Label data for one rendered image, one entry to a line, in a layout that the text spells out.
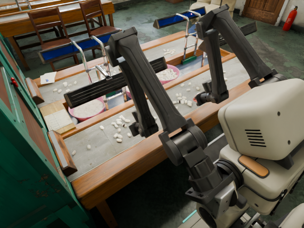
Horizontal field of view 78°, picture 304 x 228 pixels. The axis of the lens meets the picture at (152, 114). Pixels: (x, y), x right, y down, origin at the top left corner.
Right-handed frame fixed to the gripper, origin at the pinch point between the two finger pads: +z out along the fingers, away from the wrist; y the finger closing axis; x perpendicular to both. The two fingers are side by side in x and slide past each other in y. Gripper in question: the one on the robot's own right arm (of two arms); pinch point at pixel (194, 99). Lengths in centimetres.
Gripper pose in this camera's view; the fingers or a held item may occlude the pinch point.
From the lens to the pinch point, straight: 127.6
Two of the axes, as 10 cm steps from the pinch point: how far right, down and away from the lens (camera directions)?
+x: 3.9, 9.1, 1.6
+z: -4.3, 0.2, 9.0
